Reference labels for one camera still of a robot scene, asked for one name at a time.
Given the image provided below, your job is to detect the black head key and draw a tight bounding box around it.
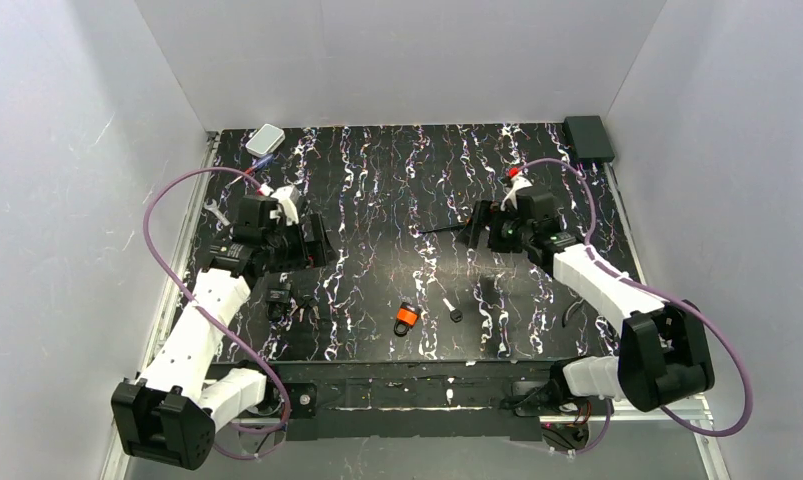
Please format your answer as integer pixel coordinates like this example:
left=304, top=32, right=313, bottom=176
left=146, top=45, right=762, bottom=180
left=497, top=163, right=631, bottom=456
left=442, top=298, right=463, bottom=323

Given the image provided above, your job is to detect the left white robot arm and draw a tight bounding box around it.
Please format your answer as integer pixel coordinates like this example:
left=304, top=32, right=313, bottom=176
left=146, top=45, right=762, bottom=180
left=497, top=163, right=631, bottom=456
left=111, top=186, right=335, bottom=470

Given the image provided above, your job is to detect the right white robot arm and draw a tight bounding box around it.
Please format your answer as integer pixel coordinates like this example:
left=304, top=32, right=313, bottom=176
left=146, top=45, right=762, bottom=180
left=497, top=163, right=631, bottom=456
left=456, top=187, right=715, bottom=412

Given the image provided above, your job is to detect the black padlock with keys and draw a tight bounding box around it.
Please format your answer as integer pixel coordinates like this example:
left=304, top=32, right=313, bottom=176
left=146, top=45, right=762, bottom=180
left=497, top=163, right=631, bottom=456
left=265, top=282, right=321, bottom=323

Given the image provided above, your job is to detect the silver open-end wrench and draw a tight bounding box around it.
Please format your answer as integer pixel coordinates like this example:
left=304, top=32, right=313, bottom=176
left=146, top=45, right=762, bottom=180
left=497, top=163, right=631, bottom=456
left=203, top=199, right=231, bottom=227

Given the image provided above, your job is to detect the blue red small screwdriver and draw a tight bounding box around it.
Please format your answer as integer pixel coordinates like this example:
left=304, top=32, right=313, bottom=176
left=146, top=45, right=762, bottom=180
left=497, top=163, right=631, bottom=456
left=244, top=155, right=275, bottom=175

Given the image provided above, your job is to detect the orange padlock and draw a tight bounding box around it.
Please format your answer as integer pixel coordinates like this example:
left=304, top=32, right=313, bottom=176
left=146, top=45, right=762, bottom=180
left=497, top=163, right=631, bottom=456
left=393, top=302, right=421, bottom=337

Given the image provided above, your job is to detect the black box in corner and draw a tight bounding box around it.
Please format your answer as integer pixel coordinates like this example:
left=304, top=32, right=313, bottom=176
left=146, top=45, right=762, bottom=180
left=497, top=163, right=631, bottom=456
left=563, top=115, right=616, bottom=165

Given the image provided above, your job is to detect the white rectangular box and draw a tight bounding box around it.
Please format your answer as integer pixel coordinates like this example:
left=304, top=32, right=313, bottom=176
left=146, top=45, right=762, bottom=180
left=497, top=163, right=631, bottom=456
left=245, top=124, right=285, bottom=157

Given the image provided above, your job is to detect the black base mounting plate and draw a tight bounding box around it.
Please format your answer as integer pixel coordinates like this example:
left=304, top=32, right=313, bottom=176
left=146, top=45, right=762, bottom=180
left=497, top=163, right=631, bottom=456
left=219, top=360, right=614, bottom=444

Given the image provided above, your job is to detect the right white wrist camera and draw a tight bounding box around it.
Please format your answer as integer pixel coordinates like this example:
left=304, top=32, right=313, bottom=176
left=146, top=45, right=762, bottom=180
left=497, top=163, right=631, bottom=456
left=500, top=167, right=533, bottom=211

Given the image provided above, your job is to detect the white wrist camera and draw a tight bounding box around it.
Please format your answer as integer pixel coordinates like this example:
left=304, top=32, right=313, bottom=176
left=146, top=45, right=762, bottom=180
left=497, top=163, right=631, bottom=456
left=257, top=184, right=301, bottom=226
left=500, top=167, right=533, bottom=211

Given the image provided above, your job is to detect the orange handle screwdriver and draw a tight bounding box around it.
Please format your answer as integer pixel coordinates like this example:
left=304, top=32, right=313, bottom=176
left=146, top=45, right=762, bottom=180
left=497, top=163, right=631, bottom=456
left=419, top=223, right=467, bottom=235

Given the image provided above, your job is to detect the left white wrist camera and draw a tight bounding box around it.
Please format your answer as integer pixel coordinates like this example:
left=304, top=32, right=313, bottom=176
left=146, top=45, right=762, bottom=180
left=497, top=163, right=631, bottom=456
left=257, top=184, right=301, bottom=226

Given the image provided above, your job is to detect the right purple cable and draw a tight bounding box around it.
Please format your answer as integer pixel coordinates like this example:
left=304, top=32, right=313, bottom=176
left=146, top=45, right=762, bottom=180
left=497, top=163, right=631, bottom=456
left=510, top=157, right=755, bottom=458

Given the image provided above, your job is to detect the purple cable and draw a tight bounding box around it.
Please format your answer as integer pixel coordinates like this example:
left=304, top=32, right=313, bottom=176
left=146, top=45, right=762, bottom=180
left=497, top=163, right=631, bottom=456
left=142, top=166, right=292, bottom=462
left=510, top=157, right=755, bottom=458

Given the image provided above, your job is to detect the aluminium frame rail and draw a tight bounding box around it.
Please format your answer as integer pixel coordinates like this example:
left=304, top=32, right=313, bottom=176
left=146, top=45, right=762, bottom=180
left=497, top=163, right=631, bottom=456
left=100, top=131, right=219, bottom=480

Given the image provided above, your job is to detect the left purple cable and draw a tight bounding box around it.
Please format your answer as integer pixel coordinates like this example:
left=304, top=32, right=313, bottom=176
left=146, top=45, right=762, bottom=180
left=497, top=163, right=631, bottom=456
left=142, top=166, right=292, bottom=462

